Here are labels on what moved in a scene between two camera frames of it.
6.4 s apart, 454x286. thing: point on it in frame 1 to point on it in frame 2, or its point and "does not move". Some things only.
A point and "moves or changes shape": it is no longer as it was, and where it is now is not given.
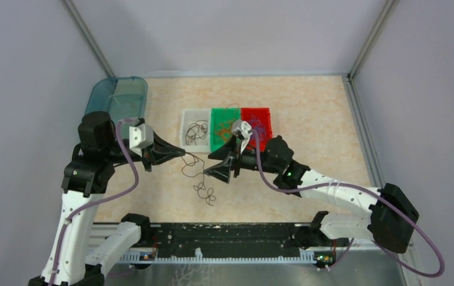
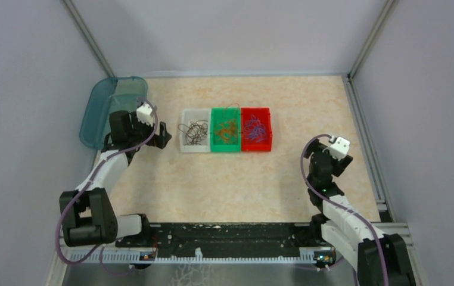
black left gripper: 159,152 to 160,141
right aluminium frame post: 387,11 does not move
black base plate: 233,238 does not move
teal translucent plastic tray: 121,98 does not move
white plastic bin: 196,127 does not move
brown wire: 196,130 moves or changes shape
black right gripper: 222,153 to 339,166
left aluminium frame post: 80,24 does not move
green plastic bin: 221,120 does not move
